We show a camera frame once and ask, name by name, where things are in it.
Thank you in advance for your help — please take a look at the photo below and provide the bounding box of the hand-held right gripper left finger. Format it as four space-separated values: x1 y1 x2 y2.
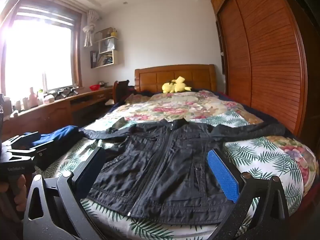
22 146 107 240

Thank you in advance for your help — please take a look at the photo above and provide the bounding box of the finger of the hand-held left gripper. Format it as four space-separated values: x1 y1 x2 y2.
7 141 55 171
9 131 41 148

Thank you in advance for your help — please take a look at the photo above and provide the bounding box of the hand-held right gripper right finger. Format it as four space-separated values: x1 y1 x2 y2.
207 148 290 240

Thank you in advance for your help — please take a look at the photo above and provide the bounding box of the black jacket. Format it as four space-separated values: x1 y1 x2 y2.
82 118 287 227

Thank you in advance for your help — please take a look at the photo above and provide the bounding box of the person's left hand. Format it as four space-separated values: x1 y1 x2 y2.
0 174 27 213

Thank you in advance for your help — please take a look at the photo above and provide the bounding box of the blue garment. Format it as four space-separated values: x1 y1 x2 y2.
25 126 84 150

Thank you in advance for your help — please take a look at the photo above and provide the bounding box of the wooden desk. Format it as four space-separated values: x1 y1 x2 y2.
0 86 114 140

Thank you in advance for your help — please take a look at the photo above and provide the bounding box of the pink bottle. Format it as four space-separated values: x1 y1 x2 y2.
29 87 37 108

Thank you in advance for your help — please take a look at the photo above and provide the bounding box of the leaf-print bed sheet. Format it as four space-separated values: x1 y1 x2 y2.
37 110 304 240

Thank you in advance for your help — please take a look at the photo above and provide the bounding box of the white tissue box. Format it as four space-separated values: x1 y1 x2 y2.
42 94 56 105

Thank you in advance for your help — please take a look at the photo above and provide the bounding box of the black gadget pile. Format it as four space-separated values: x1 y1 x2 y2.
54 86 78 98

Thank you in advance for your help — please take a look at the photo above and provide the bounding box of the window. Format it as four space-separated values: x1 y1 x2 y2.
0 0 83 98

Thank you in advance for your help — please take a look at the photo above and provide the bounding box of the wooden chair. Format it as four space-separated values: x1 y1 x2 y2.
113 80 130 105

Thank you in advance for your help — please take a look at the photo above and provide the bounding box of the yellow plush toy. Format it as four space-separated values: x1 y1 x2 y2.
162 76 192 93

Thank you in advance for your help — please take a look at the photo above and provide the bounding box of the wooden bed headboard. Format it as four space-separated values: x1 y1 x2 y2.
134 64 217 93

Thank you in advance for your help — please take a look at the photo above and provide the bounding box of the white paper bag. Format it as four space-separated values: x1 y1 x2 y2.
100 38 117 53

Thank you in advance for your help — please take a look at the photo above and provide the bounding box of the wooden louvred wardrobe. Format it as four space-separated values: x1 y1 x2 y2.
211 0 310 138

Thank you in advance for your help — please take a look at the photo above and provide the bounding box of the tied beige curtain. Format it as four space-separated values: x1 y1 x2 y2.
82 9 101 47

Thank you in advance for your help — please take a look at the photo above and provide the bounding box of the wall shelf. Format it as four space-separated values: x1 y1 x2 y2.
90 27 118 69

